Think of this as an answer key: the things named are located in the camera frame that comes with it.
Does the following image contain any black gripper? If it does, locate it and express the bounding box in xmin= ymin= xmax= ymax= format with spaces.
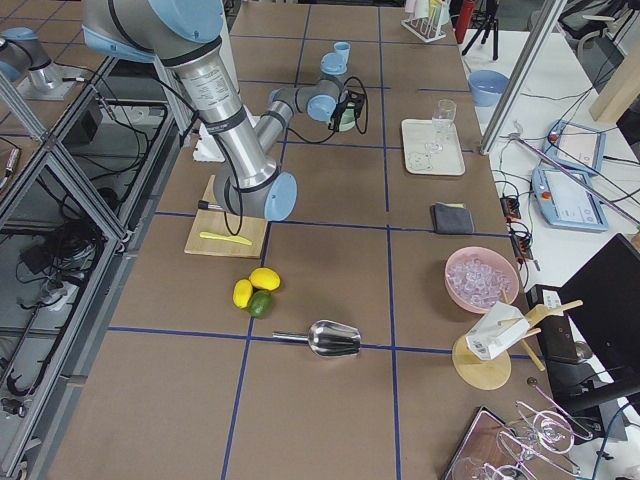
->
xmin=331 ymin=90 xmax=366 ymax=128

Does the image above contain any light blue cup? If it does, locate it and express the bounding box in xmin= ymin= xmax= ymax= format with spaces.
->
xmin=333 ymin=41 xmax=351 ymax=66

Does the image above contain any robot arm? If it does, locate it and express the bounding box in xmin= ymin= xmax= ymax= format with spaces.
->
xmin=83 ymin=1 xmax=350 ymax=221

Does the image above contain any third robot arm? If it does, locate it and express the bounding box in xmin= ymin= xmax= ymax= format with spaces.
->
xmin=1 ymin=27 xmax=85 ymax=101

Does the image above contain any green bowl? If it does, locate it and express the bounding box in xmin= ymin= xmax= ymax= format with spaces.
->
xmin=333 ymin=106 xmax=357 ymax=132

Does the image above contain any blue bowl with fork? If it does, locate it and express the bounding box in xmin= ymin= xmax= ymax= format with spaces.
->
xmin=468 ymin=70 xmax=509 ymax=107

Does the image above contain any pink bowl with ice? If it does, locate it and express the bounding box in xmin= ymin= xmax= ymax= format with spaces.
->
xmin=444 ymin=246 xmax=520 ymax=314

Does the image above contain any metal ice scoop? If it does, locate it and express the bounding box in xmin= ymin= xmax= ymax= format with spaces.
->
xmin=272 ymin=319 xmax=361 ymax=357

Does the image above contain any cream bear tray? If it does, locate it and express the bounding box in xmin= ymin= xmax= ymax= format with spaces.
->
xmin=401 ymin=119 xmax=465 ymax=176

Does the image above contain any wine glass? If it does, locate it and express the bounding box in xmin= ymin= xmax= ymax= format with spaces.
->
xmin=425 ymin=99 xmax=457 ymax=154

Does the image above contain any red cylinder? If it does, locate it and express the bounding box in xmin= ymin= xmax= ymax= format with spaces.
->
xmin=455 ymin=0 xmax=475 ymax=45

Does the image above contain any long reacher grabber stick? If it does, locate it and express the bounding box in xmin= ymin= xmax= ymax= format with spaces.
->
xmin=507 ymin=130 xmax=640 ymax=231

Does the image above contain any yellow plastic knife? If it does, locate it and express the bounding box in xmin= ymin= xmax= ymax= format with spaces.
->
xmin=199 ymin=231 xmax=253 ymax=246

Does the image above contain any metal muddler rod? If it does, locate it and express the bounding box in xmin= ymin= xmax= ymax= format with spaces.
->
xmin=197 ymin=199 xmax=224 ymax=212

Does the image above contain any wooden cutting board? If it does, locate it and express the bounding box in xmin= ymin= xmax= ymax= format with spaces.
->
xmin=184 ymin=174 xmax=271 ymax=260

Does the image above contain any yellow lemon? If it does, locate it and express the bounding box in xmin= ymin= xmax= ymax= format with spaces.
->
xmin=232 ymin=279 xmax=254 ymax=309
xmin=249 ymin=267 xmax=281 ymax=291

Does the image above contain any green lime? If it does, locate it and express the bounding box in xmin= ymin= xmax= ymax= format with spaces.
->
xmin=247 ymin=290 xmax=273 ymax=318

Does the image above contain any blue teach pendant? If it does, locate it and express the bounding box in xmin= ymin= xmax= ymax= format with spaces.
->
xmin=543 ymin=120 xmax=606 ymax=176
xmin=531 ymin=167 xmax=609 ymax=232

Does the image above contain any black monitor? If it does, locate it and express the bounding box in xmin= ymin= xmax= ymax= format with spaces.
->
xmin=540 ymin=234 xmax=639 ymax=413

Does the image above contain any white wire cup rack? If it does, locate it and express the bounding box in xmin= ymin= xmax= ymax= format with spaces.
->
xmin=401 ymin=0 xmax=450 ymax=43

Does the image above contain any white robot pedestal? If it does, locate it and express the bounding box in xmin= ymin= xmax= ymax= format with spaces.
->
xmin=193 ymin=123 xmax=224 ymax=163

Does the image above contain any black camera tripod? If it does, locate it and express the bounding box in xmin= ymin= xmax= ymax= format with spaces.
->
xmin=461 ymin=0 xmax=500 ymax=61

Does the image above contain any aluminium frame post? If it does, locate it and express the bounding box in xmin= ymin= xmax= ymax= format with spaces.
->
xmin=479 ymin=0 xmax=568 ymax=155

